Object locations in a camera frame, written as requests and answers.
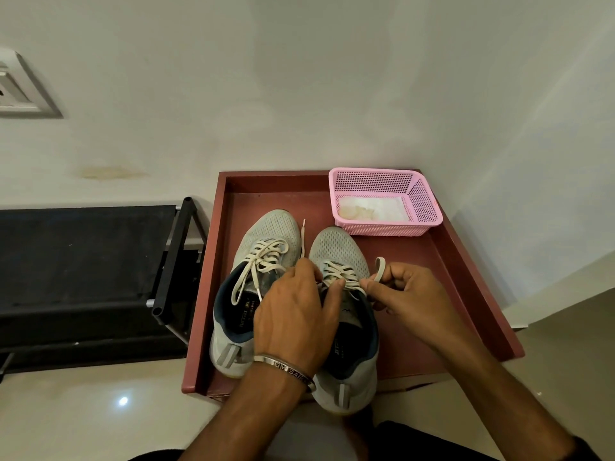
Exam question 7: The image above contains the person's left hand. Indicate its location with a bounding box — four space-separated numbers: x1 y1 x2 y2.
253 257 347 378

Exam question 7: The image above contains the black shoe rack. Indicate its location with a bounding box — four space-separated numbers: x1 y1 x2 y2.
0 196 208 375

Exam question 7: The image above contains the stack of white wipes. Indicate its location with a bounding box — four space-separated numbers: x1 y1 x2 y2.
338 195 410 222

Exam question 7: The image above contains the pink plastic basket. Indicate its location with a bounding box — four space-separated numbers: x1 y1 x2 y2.
328 167 444 238

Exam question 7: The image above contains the person's right forearm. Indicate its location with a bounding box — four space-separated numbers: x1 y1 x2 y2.
449 345 577 461

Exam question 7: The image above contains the reddish-brown side table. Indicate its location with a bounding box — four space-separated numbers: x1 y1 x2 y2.
181 169 526 404

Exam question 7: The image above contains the silver bracelet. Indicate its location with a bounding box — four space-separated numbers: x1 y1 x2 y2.
253 355 318 394

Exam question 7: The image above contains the white wipe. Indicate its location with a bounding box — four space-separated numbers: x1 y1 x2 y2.
338 206 378 222

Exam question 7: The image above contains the white wall socket plate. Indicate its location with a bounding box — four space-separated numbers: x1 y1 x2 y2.
0 46 64 119

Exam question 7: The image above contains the person's left forearm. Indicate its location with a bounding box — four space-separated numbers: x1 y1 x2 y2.
177 364 316 461

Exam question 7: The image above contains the grey sneaker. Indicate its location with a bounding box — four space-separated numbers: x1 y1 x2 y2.
209 209 304 379
300 218 388 416

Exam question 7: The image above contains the person's right hand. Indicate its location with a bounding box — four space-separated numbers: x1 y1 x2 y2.
359 261 486 370

